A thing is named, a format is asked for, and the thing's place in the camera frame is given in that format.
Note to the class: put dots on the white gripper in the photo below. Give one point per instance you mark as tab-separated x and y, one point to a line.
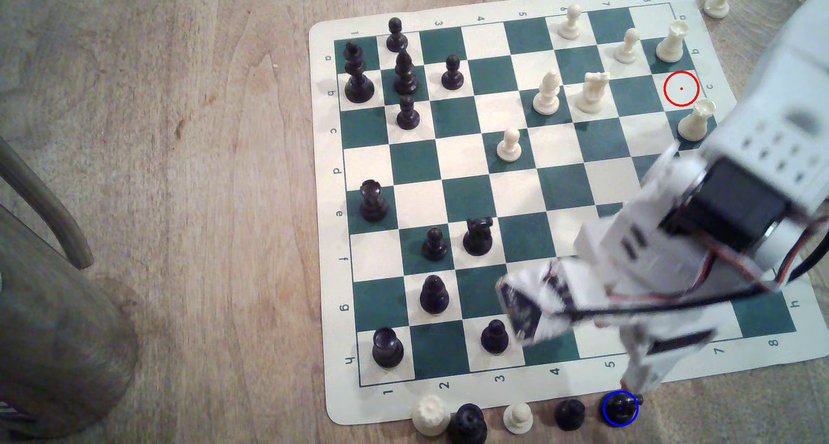
660	359

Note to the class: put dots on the black knight chess piece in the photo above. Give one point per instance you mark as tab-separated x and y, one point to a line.
478	240
618	410

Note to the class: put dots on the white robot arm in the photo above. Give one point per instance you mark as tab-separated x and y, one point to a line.
777	113

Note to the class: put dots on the black pawn chess piece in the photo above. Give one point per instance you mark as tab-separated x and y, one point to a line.
493	340
569	417
407	117
452	78
396	39
434	298
434	248

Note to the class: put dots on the white pawn chess piece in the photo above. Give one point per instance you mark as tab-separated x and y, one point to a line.
518	421
627	50
510	149
570	28

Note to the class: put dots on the black queen chess piece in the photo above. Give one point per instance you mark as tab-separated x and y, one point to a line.
467	428

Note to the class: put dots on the white rook chess piece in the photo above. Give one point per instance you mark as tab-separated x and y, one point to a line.
671	45
695	125

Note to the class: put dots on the green and white chess mat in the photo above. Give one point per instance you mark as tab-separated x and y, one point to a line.
466	198

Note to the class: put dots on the black rook chess piece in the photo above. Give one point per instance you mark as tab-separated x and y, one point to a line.
374	204
387	352

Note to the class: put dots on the white knight chess piece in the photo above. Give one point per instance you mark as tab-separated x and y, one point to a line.
591	97

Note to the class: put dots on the black bishop chess piece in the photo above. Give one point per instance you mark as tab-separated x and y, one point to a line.
405	78

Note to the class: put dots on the black king chess piece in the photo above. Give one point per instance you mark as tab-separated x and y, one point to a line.
358	84

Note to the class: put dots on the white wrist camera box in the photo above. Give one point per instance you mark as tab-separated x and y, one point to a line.
550	301

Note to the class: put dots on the curved wooden chair rail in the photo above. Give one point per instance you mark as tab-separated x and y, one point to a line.
45	201

